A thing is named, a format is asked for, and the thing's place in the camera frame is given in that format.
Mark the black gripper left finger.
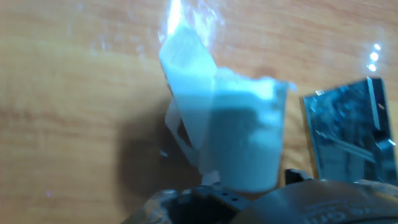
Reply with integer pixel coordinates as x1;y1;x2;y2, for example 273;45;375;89
169;183;251;224

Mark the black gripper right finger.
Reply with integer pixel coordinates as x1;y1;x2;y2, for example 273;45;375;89
285;169;314;186

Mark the wooden board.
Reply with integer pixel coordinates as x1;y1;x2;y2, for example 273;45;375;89
0;0;398;224

